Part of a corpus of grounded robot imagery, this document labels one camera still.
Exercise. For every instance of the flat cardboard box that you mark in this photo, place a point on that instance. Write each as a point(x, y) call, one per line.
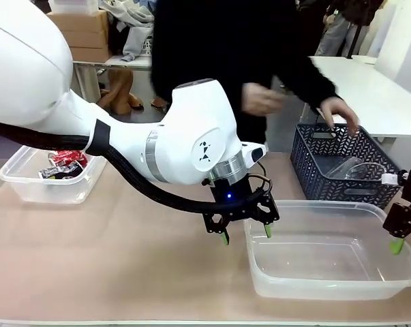
point(89, 39)
point(91, 54)

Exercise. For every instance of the dark blue plastic basket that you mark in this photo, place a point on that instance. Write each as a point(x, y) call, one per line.
point(311, 163)

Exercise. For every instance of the clear plastic cup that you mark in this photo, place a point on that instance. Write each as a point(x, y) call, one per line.
point(367, 170)

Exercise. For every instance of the white plastic storage box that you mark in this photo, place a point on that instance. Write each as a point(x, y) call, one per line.
point(72, 6)

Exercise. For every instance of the grey hoodie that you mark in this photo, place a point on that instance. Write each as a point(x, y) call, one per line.
point(133, 27)

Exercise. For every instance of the red crushed can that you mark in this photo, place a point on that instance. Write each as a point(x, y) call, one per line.
point(70, 157)

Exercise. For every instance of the person's right hand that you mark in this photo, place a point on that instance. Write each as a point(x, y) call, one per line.
point(259, 98)

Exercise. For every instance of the person's left hand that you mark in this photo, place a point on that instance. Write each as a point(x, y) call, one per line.
point(338, 109)

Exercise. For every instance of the white laundry basket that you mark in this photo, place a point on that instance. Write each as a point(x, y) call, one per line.
point(146, 47)

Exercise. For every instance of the brown plush toy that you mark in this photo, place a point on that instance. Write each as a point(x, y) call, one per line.
point(120, 92)

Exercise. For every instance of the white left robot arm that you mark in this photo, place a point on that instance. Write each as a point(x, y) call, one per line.
point(191, 136)

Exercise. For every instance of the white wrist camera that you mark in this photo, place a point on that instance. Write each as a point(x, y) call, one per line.
point(391, 178)
point(254, 153)

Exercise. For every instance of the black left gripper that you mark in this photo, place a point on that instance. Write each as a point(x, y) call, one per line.
point(230, 190)

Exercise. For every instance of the large cardboard box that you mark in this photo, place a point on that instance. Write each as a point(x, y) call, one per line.
point(82, 22)

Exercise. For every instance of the white folding table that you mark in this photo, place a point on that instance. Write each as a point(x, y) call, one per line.
point(130, 63)

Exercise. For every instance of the person in grey trousers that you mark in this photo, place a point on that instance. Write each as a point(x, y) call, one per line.
point(341, 27)

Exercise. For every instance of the person in black sweater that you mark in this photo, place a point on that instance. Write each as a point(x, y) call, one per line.
point(208, 41)

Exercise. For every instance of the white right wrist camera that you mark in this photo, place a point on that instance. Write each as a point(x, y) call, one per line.
point(391, 178)

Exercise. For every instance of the clear plastic bin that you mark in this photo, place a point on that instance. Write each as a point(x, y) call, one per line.
point(28, 190)
point(328, 252)

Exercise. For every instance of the person's left forearm black sleeve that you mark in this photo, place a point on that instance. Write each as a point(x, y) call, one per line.
point(311, 81)

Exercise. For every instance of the clear plastic bottle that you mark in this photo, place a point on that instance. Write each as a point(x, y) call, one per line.
point(339, 168)

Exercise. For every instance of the white wall panel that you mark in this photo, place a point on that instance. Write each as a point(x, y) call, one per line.
point(403, 34)

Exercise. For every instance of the wide white table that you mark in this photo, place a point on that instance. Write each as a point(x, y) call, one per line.
point(368, 88)

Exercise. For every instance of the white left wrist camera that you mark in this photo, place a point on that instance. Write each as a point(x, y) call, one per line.
point(254, 153)

